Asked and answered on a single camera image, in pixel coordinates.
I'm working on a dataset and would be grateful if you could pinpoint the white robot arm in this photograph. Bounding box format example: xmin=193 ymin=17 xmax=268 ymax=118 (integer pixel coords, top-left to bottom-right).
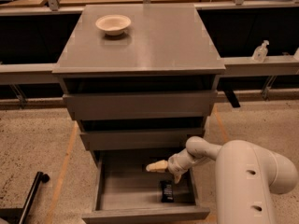
xmin=146 ymin=136 xmax=298 ymax=224

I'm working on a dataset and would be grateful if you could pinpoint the white ceramic bowl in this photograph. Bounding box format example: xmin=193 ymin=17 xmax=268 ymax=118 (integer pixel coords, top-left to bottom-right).
xmin=95 ymin=15 xmax=131 ymax=36

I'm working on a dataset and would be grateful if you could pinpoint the clear pump sanitizer bottle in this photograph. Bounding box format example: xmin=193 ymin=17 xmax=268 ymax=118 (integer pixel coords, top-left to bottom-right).
xmin=251 ymin=40 xmax=269 ymax=63

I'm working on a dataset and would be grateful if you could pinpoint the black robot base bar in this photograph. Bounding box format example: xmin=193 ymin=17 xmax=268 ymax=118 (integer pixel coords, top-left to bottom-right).
xmin=0 ymin=172 xmax=50 ymax=224

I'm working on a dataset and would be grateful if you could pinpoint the grey top drawer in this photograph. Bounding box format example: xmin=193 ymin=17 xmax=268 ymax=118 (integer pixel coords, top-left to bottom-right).
xmin=64 ymin=91 xmax=217 ymax=120

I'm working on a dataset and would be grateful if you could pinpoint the grey bottom drawer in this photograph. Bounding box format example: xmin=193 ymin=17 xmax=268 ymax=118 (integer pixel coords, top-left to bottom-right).
xmin=82 ymin=147 xmax=209 ymax=224

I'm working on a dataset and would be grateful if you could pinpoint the grey drawer cabinet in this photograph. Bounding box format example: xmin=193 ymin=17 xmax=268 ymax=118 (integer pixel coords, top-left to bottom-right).
xmin=51 ymin=3 xmax=226 ymax=166

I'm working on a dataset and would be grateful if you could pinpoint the dark rxbar blueberry bar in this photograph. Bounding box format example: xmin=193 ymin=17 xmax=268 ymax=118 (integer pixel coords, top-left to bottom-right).
xmin=161 ymin=180 xmax=174 ymax=203

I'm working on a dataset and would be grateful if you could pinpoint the black bracket under rail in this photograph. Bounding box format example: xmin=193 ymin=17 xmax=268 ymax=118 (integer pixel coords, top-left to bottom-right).
xmin=224 ymin=90 xmax=240 ymax=108

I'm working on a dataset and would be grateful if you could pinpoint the grey metal rail frame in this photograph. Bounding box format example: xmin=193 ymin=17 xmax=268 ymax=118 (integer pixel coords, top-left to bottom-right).
xmin=0 ymin=0 xmax=299 ymax=85

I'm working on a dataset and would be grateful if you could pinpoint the grey drawer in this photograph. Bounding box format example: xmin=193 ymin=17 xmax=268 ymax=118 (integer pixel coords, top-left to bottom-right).
xmin=82 ymin=147 xmax=209 ymax=224
xmin=80 ymin=128 xmax=205 ymax=150
xmin=64 ymin=91 xmax=217 ymax=120

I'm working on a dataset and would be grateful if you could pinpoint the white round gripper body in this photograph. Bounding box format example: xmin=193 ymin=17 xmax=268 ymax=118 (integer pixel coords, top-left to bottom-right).
xmin=168 ymin=152 xmax=191 ymax=175

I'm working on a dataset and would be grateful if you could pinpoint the grey middle drawer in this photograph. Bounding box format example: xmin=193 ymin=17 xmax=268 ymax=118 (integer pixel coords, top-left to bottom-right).
xmin=80 ymin=128 xmax=205 ymax=150

